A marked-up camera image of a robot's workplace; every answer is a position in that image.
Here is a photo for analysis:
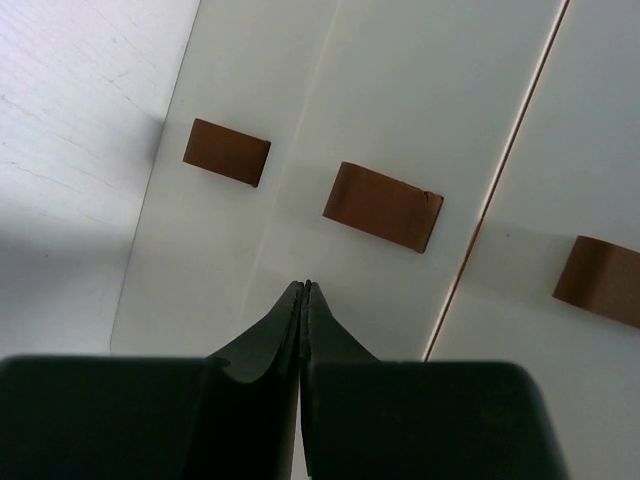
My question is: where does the white top drawer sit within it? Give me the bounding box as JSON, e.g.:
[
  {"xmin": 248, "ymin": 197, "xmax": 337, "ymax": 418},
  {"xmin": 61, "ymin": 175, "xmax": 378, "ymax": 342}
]
[{"xmin": 431, "ymin": 1, "xmax": 639, "ymax": 479}]

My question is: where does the white drawer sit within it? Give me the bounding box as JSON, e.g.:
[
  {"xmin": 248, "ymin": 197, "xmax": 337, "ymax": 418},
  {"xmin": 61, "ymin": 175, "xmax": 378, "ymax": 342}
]
[
  {"xmin": 431, "ymin": 1, "xmax": 639, "ymax": 479},
  {"xmin": 242, "ymin": 1, "xmax": 563, "ymax": 359}
]

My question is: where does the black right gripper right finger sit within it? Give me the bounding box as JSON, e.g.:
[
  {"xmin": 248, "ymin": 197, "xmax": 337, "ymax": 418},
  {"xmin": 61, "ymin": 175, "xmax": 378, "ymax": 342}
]
[{"xmin": 300, "ymin": 282, "xmax": 568, "ymax": 479}]

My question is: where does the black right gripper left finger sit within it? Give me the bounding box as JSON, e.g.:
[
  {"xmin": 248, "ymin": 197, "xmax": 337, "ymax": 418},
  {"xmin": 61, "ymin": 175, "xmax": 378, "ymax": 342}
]
[{"xmin": 1, "ymin": 282, "xmax": 304, "ymax": 479}]

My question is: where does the white drawer cabinet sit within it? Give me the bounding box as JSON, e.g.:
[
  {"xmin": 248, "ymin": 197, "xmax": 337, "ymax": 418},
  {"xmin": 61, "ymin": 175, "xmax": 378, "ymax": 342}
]
[{"xmin": 109, "ymin": 0, "xmax": 640, "ymax": 480}]

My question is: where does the brown bottom drawer tab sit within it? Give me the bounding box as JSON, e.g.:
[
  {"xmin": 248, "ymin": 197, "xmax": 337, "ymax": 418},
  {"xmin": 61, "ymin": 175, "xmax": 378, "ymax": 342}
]
[{"xmin": 183, "ymin": 118, "xmax": 271, "ymax": 188}]

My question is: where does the brown drawer tab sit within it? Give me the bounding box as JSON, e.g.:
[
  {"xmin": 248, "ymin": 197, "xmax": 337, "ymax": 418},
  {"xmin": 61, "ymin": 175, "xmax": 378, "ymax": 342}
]
[
  {"xmin": 323, "ymin": 162, "xmax": 444, "ymax": 254},
  {"xmin": 183, "ymin": 118, "xmax": 271, "ymax": 188}
]

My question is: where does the brown middle drawer tab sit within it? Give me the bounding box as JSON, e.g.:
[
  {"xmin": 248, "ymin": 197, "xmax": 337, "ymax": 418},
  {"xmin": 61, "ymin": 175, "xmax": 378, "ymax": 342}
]
[{"xmin": 323, "ymin": 162, "xmax": 444, "ymax": 254}]

